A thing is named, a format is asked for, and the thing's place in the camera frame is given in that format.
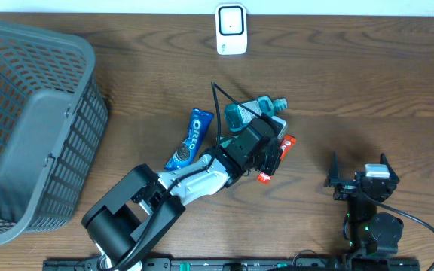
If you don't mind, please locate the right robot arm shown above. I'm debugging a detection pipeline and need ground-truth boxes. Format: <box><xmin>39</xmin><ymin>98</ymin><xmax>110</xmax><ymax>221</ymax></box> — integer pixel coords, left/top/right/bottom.
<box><xmin>325</xmin><ymin>154</ymin><xmax>404</xmax><ymax>270</ymax></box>

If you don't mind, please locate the blue mouthwash bottle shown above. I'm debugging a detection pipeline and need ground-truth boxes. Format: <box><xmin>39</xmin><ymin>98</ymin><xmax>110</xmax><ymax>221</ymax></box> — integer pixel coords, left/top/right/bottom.
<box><xmin>224</xmin><ymin>96</ymin><xmax>288</xmax><ymax>132</ymax></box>

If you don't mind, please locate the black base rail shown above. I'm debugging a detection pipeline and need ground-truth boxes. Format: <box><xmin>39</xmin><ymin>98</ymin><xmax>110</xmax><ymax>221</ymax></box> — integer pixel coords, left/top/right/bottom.
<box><xmin>42</xmin><ymin>257</ymin><xmax>420</xmax><ymax>271</ymax></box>

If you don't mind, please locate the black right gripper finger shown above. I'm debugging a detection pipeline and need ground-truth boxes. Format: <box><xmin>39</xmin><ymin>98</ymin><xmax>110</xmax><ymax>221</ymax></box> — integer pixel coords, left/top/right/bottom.
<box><xmin>327</xmin><ymin>151</ymin><xmax>339</xmax><ymax>181</ymax></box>
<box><xmin>380</xmin><ymin>153</ymin><xmax>396</xmax><ymax>179</ymax></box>

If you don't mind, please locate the white wet wipes pack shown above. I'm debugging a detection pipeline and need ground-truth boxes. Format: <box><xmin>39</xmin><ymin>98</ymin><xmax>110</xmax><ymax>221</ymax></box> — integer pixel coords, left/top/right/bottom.
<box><xmin>217</xmin><ymin>136</ymin><xmax>236</xmax><ymax>151</ymax></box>

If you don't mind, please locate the blue Oreo cookie pack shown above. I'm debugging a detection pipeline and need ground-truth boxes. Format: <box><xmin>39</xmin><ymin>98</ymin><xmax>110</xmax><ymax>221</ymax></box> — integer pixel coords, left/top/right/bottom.
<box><xmin>164</xmin><ymin>108</ymin><xmax>214</xmax><ymax>171</ymax></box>

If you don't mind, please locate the red Nescafe stick packet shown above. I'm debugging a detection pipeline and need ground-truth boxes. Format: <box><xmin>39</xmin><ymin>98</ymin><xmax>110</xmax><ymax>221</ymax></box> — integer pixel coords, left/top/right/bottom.
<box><xmin>257</xmin><ymin>134</ymin><xmax>297</xmax><ymax>184</ymax></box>

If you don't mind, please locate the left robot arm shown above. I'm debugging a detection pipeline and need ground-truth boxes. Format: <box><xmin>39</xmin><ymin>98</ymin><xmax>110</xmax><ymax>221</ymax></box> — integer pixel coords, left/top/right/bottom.
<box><xmin>81</xmin><ymin>116</ymin><xmax>288</xmax><ymax>270</ymax></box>

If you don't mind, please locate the grey plastic shopping basket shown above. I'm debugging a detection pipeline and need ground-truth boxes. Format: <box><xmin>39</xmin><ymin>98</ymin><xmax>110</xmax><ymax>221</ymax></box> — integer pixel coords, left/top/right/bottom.
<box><xmin>0</xmin><ymin>21</ymin><xmax>109</xmax><ymax>245</ymax></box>

